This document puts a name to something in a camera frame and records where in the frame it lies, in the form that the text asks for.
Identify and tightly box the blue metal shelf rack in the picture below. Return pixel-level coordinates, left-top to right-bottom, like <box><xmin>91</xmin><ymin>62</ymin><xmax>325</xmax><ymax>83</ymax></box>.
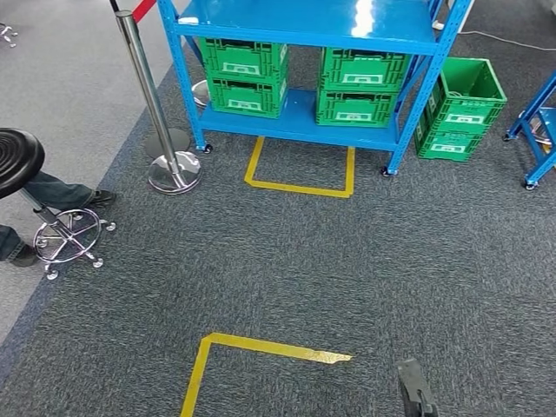
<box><xmin>156</xmin><ymin>0</ymin><xmax>474</xmax><ymax>176</ymax></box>
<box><xmin>503</xmin><ymin>69</ymin><xmax>556</xmax><ymax>192</ymax></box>

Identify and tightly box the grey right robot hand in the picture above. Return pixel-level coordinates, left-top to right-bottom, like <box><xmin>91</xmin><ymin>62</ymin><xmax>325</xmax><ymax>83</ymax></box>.
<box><xmin>398</xmin><ymin>357</ymin><xmax>439</xmax><ymax>417</ymax></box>

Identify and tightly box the chrome stanchion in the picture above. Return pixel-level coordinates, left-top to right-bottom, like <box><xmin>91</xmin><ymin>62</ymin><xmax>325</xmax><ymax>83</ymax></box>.
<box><xmin>113</xmin><ymin>10</ymin><xmax>204</xmax><ymax>195</ymax></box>

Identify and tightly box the black round swivel stool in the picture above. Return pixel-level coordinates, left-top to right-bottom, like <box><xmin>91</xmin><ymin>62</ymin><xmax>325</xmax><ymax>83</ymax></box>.
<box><xmin>0</xmin><ymin>127</ymin><xmax>118</xmax><ymax>282</ymax></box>

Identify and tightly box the person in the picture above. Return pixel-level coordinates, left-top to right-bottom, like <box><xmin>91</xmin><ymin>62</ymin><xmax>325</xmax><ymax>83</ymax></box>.
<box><xmin>0</xmin><ymin>170</ymin><xmax>118</xmax><ymax>270</ymax></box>

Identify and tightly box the thin white cable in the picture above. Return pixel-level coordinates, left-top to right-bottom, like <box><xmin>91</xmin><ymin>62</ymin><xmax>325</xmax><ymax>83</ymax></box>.
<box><xmin>458</xmin><ymin>30</ymin><xmax>556</xmax><ymax>53</ymax></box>

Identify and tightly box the chrome chair base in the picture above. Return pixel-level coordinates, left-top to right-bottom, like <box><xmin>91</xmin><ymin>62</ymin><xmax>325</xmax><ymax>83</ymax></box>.
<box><xmin>0</xmin><ymin>23</ymin><xmax>19</xmax><ymax>49</ymax></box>

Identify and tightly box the yellow floor tape square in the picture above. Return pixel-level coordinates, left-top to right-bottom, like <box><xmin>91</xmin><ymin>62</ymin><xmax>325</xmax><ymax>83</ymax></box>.
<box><xmin>180</xmin><ymin>332</ymin><xmax>353</xmax><ymax>417</ymax></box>

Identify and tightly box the chrome round base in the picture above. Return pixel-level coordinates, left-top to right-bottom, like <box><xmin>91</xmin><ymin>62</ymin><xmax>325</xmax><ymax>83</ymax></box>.
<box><xmin>532</xmin><ymin>117</ymin><xmax>556</xmax><ymax>152</ymax></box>

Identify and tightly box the red barrier belt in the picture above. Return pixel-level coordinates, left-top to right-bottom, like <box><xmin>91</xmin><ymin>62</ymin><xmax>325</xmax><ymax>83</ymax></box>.
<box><xmin>131</xmin><ymin>0</ymin><xmax>158</xmax><ymax>24</ymax></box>

